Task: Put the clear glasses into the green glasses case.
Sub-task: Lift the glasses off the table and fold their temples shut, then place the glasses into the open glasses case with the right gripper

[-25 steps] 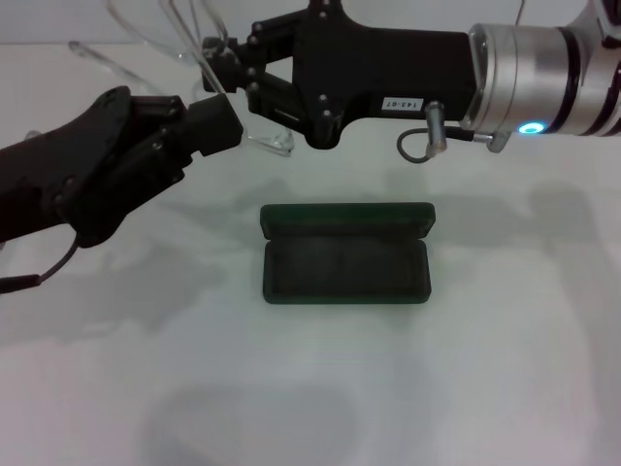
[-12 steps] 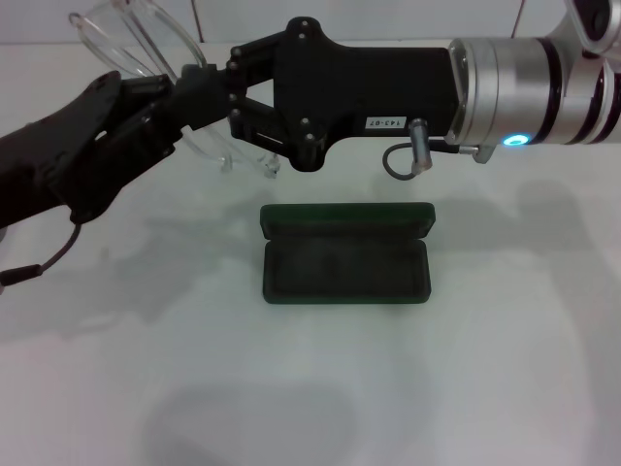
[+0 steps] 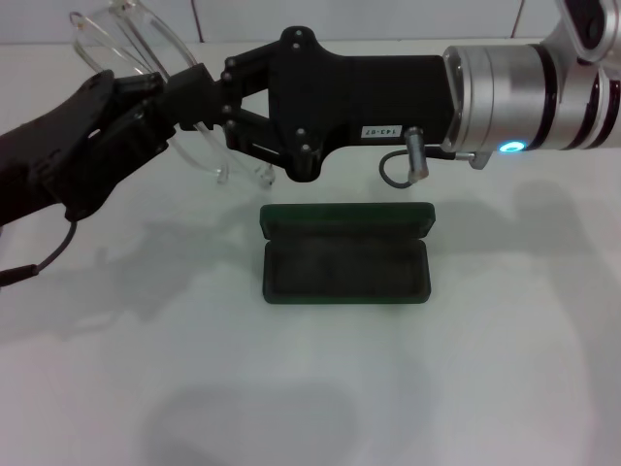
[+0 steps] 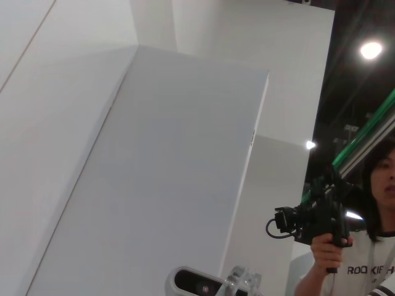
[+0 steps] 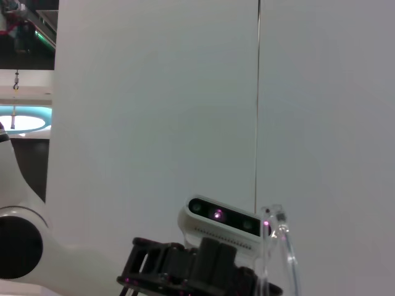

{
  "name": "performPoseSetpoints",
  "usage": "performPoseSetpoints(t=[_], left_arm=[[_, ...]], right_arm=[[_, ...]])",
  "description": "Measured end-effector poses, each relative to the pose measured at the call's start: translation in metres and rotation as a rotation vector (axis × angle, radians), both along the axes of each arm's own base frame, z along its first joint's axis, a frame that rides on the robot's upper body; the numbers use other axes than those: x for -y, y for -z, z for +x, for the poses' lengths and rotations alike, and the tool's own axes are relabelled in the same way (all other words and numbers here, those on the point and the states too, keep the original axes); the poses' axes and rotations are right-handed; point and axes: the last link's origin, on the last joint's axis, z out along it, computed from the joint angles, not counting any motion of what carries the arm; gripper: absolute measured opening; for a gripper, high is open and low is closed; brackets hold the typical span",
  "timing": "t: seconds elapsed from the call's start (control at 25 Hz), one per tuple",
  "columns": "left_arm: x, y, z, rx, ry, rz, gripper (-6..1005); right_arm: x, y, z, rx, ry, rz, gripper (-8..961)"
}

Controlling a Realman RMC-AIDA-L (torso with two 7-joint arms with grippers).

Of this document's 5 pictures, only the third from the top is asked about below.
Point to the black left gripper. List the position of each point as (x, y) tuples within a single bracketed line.
[(48, 160)]

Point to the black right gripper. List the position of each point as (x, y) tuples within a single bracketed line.
[(364, 97)]

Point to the clear plastic glasses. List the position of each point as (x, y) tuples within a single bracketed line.
[(136, 39)]

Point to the green glasses case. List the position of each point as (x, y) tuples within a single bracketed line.
[(339, 276)]

